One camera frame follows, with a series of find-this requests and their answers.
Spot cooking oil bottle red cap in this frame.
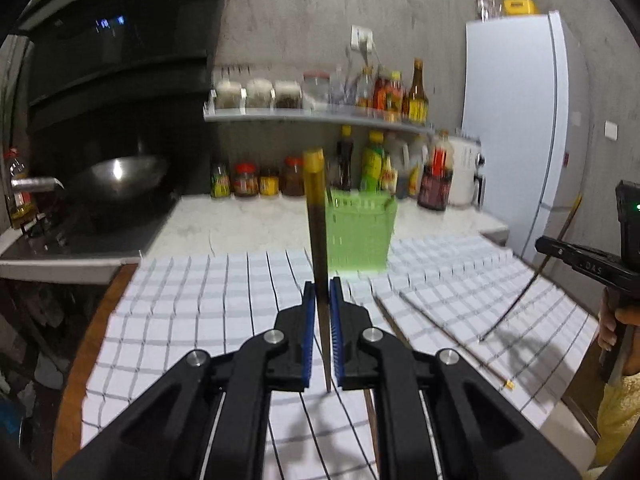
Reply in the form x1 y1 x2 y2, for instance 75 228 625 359
4 149 38 228

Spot dark bottle red label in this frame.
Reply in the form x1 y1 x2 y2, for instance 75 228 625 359
417 131 455 212

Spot red sauce jar red lid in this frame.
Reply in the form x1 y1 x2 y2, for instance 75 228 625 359
232 162 260 197

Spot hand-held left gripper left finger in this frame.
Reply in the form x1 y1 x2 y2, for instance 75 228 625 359
55 281 317 480

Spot black range hood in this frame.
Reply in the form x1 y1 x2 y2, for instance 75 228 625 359
15 0 228 106

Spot white kitchen appliance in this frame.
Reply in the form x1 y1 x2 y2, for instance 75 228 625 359
447 134 486 207

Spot large clear plastic jug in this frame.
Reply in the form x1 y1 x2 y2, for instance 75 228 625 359
386 132 426 197

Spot grey wall shelf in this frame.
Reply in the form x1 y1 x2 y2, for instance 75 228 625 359
202 105 436 136

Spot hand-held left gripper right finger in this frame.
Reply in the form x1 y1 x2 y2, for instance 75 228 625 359
329 276 583 480

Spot clip-lid jar pale grains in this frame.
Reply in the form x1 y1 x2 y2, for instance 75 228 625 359
246 78 275 109

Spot small yellow red bottle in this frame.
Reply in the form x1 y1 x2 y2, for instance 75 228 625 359
381 155 398 193

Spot clear glass jar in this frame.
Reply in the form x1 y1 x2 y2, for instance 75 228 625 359
474 0 503 22

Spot clip-lid jar white grains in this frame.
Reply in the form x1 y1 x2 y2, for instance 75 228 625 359
214 80 247 110

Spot person's yellow clothing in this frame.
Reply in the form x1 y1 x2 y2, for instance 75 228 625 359
592 367 640 473

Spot dark soy sauce bottle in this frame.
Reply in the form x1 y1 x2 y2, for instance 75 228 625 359
336 126 356 191

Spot white wall outlet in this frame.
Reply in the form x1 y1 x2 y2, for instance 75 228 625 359
350 25 375 52

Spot orange sauce bottle yellow cap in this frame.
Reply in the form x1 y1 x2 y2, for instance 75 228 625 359
385 71 405 113

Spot green bottle yellow cap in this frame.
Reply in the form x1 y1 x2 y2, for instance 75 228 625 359
360 131 386 193

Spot yellow box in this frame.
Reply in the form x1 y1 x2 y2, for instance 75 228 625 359
502 0 541 16

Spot white refrigerator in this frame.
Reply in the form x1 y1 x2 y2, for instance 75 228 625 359
460 10 608 263

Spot clear jar red lid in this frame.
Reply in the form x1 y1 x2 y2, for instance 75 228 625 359
302 71 332 111

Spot tall brown sauce bottle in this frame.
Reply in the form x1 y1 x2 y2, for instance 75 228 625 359
402 58 430 124

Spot oil bottle yellow cap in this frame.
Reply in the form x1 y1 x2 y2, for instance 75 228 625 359
356 67 376 108

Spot brown paste jar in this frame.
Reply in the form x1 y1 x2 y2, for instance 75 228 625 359
281 156 306 197

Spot white checked cloth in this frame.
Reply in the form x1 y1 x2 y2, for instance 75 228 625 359
80 234 601 480

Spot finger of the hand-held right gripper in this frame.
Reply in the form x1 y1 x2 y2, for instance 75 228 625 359
535 236 623 281

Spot green plastic utensil holder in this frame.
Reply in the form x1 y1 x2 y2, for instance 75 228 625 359
325 189 398 273

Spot person's right hand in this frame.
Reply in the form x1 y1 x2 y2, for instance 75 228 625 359
598 289 640 352

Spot jar with green label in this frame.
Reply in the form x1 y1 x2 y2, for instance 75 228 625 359
210 162 232 198

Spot black stove top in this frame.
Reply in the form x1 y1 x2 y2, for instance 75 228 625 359
0 195 181 267

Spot clip-lid jar dark spices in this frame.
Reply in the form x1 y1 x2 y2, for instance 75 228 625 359
274 81 303 110

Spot steel wok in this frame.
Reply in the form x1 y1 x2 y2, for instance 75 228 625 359
11 155 168 198

